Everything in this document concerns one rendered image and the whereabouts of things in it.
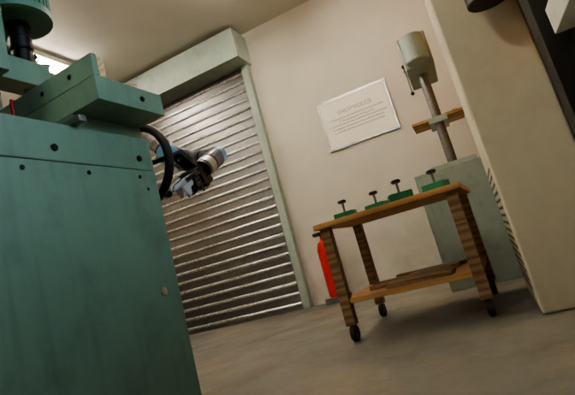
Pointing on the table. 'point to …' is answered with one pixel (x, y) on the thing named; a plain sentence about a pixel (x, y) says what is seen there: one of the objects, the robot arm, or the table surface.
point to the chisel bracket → (23, 76)
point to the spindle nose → (20, 38)
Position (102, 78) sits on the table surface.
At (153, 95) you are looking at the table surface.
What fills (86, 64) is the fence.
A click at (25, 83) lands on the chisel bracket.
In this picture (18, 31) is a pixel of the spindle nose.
